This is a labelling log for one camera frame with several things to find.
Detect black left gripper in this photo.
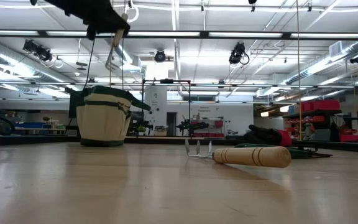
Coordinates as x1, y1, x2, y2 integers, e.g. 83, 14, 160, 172
42, 0, 130, 40

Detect wooden handle hand rake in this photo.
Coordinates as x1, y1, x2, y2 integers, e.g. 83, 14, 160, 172
184, 138, 292, 169
104, 12, 129, 72

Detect black red gardening glove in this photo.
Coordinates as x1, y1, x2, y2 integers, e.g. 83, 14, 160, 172
242, 124, 293, 147

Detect green pruning shears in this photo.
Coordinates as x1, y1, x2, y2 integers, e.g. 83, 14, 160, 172
234, 142, 334, 160

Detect cream green gardening bag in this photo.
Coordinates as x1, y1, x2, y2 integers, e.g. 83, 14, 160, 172
64, 85, 152, 148

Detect cream basket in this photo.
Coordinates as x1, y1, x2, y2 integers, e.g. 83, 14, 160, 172
153, 125, 169, 137

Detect table with blue bins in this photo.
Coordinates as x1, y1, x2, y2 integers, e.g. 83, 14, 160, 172
12, 121, 67, 136

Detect rack with red bins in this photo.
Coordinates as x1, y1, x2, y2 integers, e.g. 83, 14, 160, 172
193, 119, 225, 138

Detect shelf with red bins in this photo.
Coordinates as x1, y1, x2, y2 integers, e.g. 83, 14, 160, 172
283, 99, 358, 143

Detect white cable loop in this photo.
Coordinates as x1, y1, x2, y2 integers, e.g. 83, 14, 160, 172
126, 4, 140, 24

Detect black cable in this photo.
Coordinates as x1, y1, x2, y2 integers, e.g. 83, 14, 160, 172
83, 39, 96, 90

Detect black station frame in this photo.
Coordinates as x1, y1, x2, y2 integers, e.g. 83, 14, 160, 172
140, 79, 192, 138

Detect black aluminium table frame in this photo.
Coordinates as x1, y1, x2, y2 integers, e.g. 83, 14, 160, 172
0, 133, 358, 154

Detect black frame bar with lights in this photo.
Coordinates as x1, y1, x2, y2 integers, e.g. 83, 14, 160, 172
0, 29, 358, 40

